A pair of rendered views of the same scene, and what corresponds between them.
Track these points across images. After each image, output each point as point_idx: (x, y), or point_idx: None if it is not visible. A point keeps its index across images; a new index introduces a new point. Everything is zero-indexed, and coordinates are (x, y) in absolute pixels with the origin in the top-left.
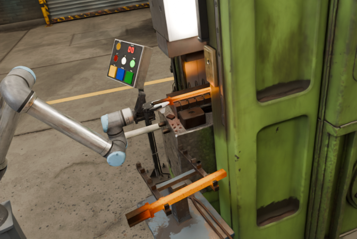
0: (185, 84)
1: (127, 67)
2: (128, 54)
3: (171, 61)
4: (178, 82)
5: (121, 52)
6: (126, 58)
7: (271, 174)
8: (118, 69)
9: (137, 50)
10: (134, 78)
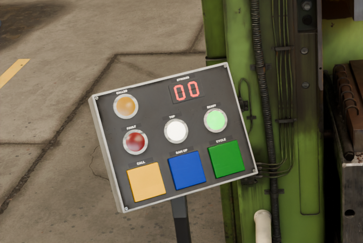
0: (322, 106)
1: (200, 140)
2: (182, 107)
3: (262, 79)
4: (280, 118)
5: (152, 115)
6: (182, 121)
7: None
8: (171, 163)
9: (212, 80)
10: (244, 150)
